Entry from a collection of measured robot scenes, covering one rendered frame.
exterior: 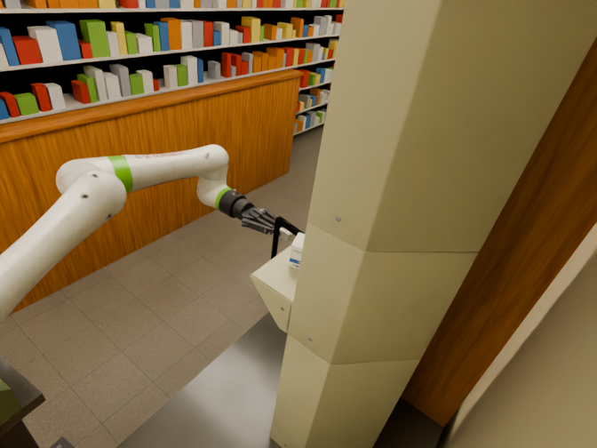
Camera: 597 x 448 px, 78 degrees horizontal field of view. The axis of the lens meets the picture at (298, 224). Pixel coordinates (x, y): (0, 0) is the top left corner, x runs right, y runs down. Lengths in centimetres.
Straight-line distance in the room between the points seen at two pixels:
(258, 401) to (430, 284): 76
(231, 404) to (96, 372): 141
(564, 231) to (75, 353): 248
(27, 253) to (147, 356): 162
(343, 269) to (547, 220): 45
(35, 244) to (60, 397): 160
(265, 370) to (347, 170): 92
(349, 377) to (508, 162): 52
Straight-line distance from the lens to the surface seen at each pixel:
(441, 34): 46
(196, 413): 126
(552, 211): 87
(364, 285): 63
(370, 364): 82
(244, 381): 130
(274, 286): 77
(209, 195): 137
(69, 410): 247
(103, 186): 100
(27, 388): 143
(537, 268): 94
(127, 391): 244
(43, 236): 102
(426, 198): 55
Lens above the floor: 206
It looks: 36 degrees down
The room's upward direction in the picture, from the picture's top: 9 degrees clockwise
